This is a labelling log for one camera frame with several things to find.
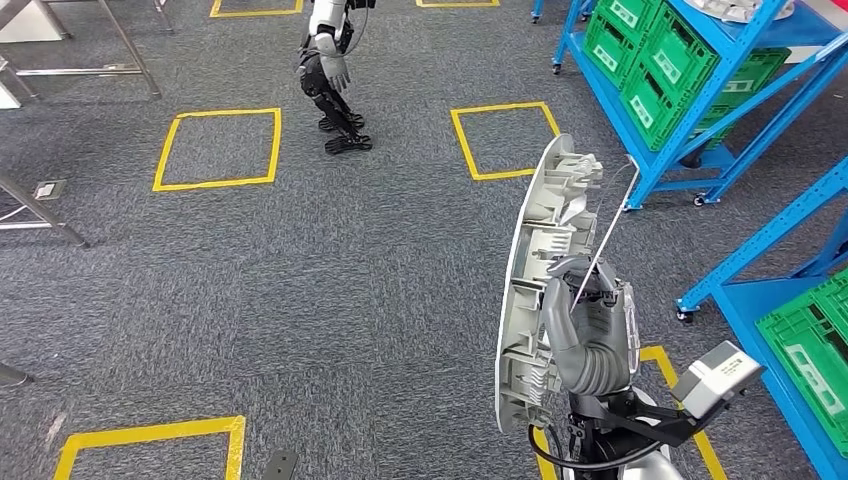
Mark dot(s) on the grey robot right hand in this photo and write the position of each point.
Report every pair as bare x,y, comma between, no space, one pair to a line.
590,324

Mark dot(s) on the grey plastic wheel cover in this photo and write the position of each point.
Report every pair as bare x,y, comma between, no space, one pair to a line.
520,265

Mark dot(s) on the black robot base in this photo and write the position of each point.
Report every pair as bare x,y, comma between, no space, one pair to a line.
279,467

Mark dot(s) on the blue metal shelf rack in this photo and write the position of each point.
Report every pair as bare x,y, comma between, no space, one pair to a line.
762,238
795,30

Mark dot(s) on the grey plastic part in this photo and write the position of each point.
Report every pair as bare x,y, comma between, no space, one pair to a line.
729,8

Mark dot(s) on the yellow floor tape square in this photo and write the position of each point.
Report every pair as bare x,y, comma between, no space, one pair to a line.
152,432
457,4
710,460
255,12
503,106
212,183

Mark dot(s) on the black cylinder object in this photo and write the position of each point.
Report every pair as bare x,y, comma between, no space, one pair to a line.
690,159

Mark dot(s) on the green plastic crate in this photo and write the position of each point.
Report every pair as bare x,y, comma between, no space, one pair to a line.
715,122
676,60
626,13
808,371
755,73
646,109
606,56

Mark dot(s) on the white black humanoid robot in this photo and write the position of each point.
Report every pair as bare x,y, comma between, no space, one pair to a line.
316,83

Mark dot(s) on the metal floor socket plate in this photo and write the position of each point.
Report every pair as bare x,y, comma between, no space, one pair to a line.
48,190

